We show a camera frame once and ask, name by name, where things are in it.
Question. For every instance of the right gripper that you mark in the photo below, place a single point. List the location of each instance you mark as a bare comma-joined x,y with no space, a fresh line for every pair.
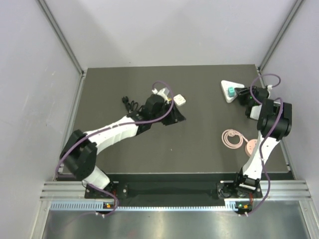
241,93

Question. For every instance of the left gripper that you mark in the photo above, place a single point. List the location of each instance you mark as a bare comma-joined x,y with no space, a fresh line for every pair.
175,117

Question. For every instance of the white plug adapter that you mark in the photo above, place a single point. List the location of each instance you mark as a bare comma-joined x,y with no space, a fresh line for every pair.
179,100

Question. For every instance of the white triangular socket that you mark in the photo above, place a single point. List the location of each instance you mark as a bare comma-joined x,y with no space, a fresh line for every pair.
225,85

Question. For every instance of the pink round socket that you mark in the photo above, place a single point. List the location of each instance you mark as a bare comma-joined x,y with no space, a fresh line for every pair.
249,147

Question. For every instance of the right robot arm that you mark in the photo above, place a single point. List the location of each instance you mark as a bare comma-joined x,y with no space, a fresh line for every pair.
274,123

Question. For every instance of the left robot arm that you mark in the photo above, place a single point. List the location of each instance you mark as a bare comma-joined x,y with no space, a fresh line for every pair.
80,152

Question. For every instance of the teal plug adapter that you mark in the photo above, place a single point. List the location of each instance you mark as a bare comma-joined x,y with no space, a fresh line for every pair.
231,92

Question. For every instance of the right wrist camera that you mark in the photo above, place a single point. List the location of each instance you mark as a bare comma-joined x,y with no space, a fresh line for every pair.
269,89

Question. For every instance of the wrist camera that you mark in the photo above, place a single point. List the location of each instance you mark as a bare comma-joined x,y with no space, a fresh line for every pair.
269,89
164,93

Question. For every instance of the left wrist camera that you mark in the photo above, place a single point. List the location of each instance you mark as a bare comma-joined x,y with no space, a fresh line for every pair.
164,93

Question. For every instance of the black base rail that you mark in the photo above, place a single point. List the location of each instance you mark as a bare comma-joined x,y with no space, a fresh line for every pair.
215,190

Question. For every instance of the grey cable duct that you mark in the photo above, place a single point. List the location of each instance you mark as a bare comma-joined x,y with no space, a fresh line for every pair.
105,207

